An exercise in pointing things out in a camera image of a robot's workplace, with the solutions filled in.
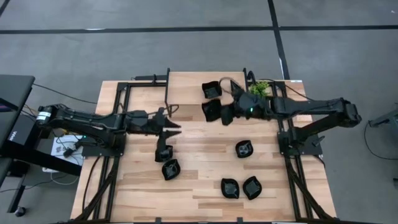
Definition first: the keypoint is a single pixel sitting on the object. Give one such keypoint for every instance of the grey chair base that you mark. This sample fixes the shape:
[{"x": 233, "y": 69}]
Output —
[{"x": 385, "y": 118}]

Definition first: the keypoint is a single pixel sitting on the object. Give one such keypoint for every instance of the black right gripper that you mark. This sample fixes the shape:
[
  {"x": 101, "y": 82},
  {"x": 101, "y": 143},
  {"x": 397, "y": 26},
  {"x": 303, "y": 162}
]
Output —
[{"x": 252, "y": 105}]

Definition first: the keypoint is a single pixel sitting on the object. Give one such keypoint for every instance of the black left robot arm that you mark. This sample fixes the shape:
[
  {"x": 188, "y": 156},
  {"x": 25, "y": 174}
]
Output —
[{"x": 87, "y": 123}]

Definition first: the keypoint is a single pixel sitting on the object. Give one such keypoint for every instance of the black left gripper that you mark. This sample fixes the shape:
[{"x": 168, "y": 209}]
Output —
[{"x": 143, "y": 123}]

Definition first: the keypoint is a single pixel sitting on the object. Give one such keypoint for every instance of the small white label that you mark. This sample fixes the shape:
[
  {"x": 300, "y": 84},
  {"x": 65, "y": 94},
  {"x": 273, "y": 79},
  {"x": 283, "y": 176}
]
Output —
[{"x": 297, "y": 81}]

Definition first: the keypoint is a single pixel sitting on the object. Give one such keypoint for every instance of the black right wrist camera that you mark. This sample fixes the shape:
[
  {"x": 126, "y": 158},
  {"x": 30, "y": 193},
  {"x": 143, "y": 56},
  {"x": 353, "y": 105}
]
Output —
[{"x": 228, "y": 116}]

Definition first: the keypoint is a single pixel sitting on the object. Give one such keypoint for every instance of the black round desk foot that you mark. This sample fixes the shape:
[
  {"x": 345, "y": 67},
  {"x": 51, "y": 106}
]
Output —
[{"x": 20, "y": 211}]

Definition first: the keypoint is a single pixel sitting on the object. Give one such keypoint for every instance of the black computer tower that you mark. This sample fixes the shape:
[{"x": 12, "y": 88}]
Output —
[{"x": 21, "y": 130}]

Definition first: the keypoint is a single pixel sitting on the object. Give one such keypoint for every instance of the white printed sheet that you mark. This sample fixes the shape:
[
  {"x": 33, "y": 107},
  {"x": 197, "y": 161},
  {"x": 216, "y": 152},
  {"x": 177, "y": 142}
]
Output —
[{"x": 59, "y": 151}]

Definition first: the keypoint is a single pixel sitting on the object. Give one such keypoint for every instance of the black leaf-shaped mini plate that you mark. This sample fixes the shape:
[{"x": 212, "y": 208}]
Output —
[
  {"x": 171, "y": 170},
  {"x": 252, "y": 188},
  {"x": 230, "y": 188},
  {"x": 168, "y": 157}
]

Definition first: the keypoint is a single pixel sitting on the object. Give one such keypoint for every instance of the white power strip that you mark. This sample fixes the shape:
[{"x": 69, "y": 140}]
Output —
[{"x": 49, "y": 170}]

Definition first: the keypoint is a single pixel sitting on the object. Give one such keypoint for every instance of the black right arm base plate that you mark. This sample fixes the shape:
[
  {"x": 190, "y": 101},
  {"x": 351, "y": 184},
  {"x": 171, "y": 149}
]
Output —
[{"x": 311, "y": 146}]

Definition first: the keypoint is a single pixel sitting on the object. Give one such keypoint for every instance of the black floor tape line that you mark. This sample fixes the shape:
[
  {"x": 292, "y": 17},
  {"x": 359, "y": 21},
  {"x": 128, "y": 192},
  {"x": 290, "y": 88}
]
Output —
[
  {"x": 276, "y": 37},
  {"x": 155, "y": 30}
]

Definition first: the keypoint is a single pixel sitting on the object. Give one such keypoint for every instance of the green plant in white pot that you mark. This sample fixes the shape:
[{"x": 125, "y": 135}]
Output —
[{"x": 259, "y": 88}]

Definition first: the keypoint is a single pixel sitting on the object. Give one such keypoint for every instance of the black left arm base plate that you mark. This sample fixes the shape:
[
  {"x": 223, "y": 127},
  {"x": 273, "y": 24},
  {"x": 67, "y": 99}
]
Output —
[{"x": 93, "y": 152}]

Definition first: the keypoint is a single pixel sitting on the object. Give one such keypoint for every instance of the dark desk screen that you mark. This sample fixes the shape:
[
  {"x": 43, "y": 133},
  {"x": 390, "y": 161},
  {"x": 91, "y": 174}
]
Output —
[{"x": 6, "y": 105}]

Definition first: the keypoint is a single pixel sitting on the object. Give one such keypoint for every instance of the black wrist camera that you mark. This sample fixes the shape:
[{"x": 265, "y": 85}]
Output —
[
  {"x": 163, "y": 141},
  {"x": 228, "y": 116}
]

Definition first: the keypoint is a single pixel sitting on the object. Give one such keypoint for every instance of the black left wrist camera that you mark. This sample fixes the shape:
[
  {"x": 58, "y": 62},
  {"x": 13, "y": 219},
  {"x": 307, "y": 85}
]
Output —
[{"x": 163, "y": 141}]

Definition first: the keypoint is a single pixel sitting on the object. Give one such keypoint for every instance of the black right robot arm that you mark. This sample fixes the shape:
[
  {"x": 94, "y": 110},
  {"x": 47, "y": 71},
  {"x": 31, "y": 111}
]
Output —
[{"x": 311, "y": 107}]

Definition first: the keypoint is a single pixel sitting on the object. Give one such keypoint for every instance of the black standing desk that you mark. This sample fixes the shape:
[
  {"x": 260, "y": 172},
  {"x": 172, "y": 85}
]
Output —
[{"x": 15, "y": 93}]

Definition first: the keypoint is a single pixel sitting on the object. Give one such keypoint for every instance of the black square mini plate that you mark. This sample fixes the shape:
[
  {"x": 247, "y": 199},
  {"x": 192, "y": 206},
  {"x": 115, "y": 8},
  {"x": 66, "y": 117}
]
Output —
[
  {"x": 244, "y": 149},
  {"x": 212, "y": 91},
  {"x": 211, "y": 110}
]

